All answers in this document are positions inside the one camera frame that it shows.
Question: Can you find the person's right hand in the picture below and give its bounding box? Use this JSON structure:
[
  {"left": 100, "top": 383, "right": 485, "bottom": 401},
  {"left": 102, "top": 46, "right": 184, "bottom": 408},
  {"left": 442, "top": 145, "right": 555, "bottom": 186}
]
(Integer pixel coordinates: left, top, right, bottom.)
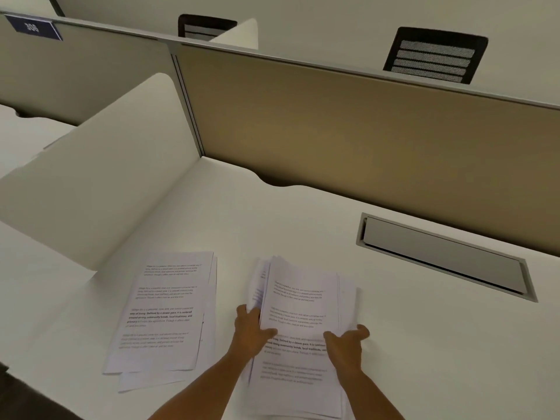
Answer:
[{"left": 323, "top": 324, "right": 371, "bottom": 382}]

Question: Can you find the black mesh office chair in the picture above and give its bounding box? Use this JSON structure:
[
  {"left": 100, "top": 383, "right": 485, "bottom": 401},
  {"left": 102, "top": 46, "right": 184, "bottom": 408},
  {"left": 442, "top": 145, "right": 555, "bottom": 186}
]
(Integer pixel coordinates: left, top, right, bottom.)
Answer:
[
  {"left": 178, "top": 13, "right": 239, "bottom": 40},
  {"left": 382, "top": 26, "right": 490, "bottom": 85}
]

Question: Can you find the blue number sign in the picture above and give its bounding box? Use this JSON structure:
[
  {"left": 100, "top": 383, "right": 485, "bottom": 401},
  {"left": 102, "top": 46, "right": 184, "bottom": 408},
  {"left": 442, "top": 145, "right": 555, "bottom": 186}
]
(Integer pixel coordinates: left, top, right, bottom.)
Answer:
[{"left": 4, "top": 13, "right": 64, "bottom": 41}]

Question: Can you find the beige desk partition panel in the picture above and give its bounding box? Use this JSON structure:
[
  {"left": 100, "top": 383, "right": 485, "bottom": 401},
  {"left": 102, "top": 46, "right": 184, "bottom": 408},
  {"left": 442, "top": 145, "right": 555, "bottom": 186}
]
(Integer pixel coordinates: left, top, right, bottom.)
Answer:
[{"left": 0, "top": 11, "right": 176, "bottom": 127}]

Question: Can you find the white side divider panel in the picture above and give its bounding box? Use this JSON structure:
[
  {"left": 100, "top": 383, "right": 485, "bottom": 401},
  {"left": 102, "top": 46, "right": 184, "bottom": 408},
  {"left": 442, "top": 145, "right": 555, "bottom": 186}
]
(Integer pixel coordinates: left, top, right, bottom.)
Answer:
[
  {"left": 209, "top": 18, "right": 260, "bottom": 51},
  {"left": 0, "top": 73, "right": 205, "bottom": 272}
]

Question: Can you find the person's left forearm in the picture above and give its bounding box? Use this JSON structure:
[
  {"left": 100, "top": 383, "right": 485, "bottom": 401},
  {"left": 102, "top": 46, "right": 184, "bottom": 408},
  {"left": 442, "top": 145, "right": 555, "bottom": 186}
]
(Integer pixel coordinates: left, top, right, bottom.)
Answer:
[{"left": 148, "top": 349, "right": 252, "bottom": 420}]

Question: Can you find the tan desk partition panel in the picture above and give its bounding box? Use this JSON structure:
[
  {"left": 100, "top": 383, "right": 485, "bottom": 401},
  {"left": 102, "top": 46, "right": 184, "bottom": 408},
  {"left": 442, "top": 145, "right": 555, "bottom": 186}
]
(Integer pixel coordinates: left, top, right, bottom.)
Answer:
[{"left": 174, "top": 41, "right": 560, "bottom": 259}]

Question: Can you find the stack of printed papers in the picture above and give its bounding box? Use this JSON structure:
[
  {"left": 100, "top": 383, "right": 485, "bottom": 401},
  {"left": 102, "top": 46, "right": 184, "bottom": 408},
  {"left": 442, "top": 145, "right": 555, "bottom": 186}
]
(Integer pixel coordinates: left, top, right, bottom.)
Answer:
[
  {"left": 243, "top": 255, "right": 362, "bottom": 420},
  {"left": 101, "top": 251, "right": 218, "bottom": 393}
]

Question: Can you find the person's left hand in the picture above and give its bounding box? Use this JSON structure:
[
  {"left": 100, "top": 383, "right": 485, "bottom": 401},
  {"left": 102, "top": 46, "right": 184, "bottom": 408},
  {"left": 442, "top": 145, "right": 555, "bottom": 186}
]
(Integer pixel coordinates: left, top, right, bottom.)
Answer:
[{"left": 235, "top": 304, "right": 279, "bottom": 360}]

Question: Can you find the person's right forearm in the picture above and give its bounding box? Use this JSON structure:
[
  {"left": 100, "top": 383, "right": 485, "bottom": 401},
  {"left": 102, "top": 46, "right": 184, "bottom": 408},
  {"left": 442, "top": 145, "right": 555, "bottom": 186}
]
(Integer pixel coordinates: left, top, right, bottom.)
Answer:
[{"left": 336, "top": 370, "right": 406, "bottom": 420}]

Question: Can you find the grey cable tray lid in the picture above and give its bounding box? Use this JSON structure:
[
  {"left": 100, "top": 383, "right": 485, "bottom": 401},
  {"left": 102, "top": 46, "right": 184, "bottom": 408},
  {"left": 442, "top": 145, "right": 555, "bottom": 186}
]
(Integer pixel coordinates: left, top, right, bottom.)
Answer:
[{"left": 355, "top": 212, "right": 539, "bottom": 304}]

